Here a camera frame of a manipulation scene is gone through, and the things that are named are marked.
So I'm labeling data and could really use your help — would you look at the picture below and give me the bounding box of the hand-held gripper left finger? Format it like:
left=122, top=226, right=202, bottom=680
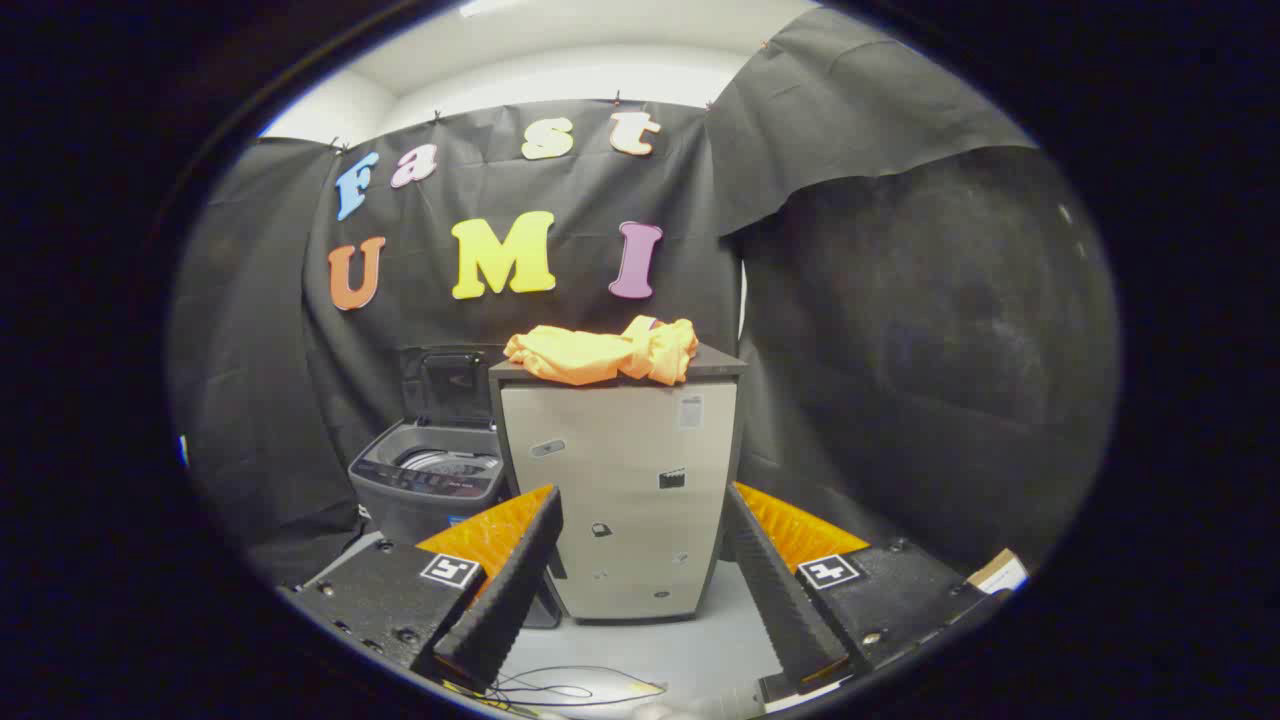
left=280, top=485, right=564, bottom=693

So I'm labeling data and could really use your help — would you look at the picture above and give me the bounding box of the thin black cable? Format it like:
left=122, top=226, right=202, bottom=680
left=440, top=665, right=669, bottom=715

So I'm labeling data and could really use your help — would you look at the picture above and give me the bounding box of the grey washing machine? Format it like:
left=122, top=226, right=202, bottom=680
left=348, top=418, right=563, bottom=631

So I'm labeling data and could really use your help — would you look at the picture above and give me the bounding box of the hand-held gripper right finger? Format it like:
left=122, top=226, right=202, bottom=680
left=722, top=482, right=1011, bottom=701

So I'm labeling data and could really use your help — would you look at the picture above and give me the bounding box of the small cardboard box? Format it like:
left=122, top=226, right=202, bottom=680
left=966, top=548, right=1029, bottom=595

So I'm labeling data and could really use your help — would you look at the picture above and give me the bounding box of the grey cabinet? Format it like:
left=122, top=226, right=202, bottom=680
left=488, top=345, right=749, bottom=625

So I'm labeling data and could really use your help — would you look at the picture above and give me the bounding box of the orange polo shirt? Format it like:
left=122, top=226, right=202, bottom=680
left=503, top=316, right=699, bottom=387

